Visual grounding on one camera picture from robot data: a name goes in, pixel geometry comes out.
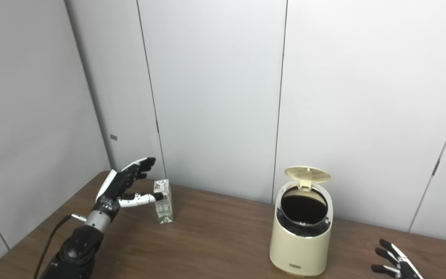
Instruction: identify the cream-colored bin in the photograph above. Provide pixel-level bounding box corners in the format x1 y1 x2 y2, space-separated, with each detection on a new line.
269 180 334 277

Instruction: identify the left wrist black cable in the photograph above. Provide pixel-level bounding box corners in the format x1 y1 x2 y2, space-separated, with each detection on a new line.
33 214 88 279

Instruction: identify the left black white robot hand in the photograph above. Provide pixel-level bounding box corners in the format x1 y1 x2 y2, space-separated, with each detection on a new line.
96 157 165 213

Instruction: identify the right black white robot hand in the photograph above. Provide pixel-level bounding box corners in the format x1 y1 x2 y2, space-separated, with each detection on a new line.
371 238 425 279

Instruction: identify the round cream bin lid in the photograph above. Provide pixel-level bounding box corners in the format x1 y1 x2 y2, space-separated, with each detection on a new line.
285 166 331 191

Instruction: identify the green white milk carton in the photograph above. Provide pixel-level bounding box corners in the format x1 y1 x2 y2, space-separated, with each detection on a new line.
153 179 174 224

